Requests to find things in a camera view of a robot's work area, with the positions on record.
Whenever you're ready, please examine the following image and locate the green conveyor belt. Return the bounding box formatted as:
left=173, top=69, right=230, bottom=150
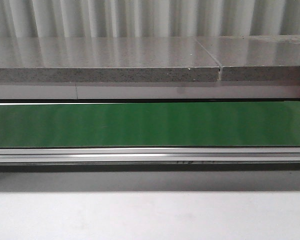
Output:
left=0, top=101, right=300, bottom=148

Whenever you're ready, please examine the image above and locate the grey stone ledge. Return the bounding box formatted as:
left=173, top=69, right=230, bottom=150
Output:
left=0, top=35, right=300, bottom=83

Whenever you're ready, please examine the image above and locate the aluminium conveyor frame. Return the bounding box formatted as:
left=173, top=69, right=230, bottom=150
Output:
left=0, top=146, right=300, bottom=172

